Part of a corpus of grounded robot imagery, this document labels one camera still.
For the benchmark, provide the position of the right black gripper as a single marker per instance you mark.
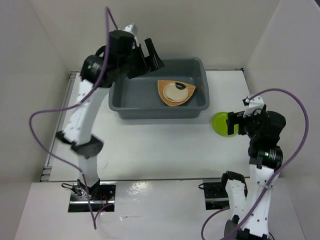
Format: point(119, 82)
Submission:
point(234, 117)

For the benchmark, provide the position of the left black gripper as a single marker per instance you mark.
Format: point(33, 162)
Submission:
point(154, 59)

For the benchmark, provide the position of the green round plate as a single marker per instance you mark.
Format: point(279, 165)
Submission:
point(219, 124)

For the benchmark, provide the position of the orange woven triangular basket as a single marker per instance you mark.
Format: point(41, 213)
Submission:
point(161, 83)

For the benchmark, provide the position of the cream plate with black mark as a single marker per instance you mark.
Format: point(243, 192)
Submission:
point(175, 92)

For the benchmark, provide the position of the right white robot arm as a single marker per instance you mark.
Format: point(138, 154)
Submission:
point(250, 202)

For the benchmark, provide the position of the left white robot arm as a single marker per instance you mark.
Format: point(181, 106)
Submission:
point(94, 86)

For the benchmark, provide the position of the grey plastic bin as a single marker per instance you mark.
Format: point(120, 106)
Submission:
point(138, 98)

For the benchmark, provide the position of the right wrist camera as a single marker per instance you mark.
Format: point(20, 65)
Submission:
point(254, 106)

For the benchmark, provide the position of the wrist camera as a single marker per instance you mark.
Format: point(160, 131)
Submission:
point(132, 29)
point(254, 106)

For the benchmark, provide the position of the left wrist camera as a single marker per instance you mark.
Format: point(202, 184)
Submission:
point(132, 29)

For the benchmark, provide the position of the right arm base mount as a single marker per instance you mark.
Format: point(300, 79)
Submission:
point(215, 196)

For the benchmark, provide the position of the aluminium table edge rail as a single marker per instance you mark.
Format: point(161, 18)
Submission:
point(46, 172)

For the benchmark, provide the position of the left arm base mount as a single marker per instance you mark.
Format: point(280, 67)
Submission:
point(104, 196)

